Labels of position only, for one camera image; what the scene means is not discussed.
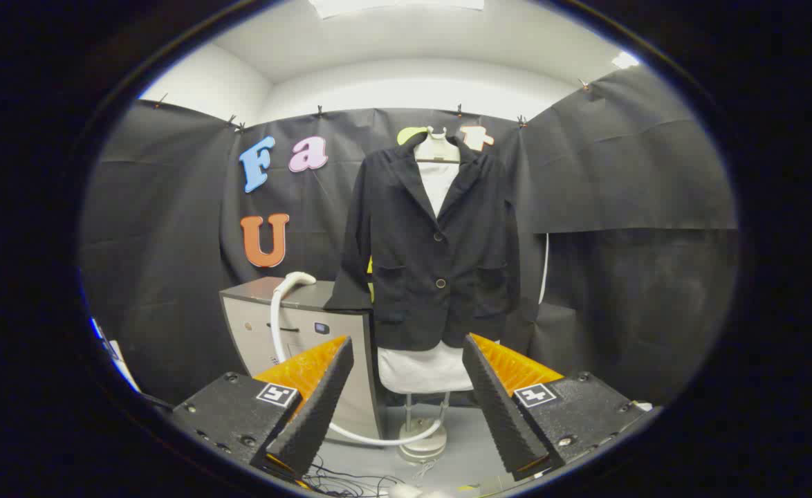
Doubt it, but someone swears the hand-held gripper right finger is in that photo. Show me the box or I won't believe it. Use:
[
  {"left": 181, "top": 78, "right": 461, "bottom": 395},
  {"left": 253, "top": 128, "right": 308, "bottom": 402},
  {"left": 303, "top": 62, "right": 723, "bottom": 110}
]
[{"left": 461, "top": 333, "right": 649, "bottom": 483}]

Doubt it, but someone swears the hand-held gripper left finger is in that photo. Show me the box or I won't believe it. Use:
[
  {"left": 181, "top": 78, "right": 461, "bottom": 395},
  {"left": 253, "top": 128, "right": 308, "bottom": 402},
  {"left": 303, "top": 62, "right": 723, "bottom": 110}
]
[{"left": 171, "top": 335, "right": 355, "bottom": 481}]

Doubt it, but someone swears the white garment steamer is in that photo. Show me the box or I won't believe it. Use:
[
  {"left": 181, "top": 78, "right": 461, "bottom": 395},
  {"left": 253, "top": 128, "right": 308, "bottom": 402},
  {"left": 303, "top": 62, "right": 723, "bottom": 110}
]
[{"left": 270, "top": 271, "right": 448, "bottom": 447}]

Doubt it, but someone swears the black jacket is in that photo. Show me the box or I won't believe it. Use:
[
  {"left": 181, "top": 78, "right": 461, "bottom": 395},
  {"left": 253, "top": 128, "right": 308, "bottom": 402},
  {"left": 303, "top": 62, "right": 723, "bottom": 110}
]
[{"left": 324, "top": 131, "right": 522, "bottom": 352}]

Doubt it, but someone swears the white garment stand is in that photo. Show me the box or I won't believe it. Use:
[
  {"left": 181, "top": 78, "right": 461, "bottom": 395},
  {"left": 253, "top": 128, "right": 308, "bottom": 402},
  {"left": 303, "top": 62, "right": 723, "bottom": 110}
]
[{"left": 398, "top": 391, "right": 452, "bottom": 463}]

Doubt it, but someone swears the white clothes hanger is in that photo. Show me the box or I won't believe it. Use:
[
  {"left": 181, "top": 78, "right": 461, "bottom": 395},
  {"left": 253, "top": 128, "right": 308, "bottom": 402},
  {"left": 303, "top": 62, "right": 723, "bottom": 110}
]
[{"left": 414, "top": 127, "right": 461, "bottom": 165}]

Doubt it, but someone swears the grey metal cabinet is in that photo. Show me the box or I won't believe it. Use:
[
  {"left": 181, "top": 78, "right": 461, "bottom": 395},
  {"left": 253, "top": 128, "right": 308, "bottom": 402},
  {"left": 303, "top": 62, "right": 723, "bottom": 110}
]
[{"left": 219, "top": 277, "right": 386, "bottom": 443}]

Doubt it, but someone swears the blue and white flat object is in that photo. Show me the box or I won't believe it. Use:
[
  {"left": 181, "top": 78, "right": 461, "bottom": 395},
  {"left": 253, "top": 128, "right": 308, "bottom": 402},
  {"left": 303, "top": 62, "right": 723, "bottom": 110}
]
[{"left": 90, "top": 317, "right": 141, "bottom": 392}]

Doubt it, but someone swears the black backdrop cloth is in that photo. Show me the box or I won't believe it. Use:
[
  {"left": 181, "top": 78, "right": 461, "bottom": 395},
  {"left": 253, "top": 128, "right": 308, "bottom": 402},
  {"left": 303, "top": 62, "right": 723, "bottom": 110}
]
[{"left": 77, "top": 66, "right": 739, "bottom": 409}]

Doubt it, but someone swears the tangle of thin cables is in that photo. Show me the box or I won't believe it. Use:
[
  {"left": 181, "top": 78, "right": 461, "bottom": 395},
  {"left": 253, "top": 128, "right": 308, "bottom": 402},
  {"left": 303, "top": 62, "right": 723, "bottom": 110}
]
[{"left": 268, "top": 453, "right": 407, "bottom": 497}]

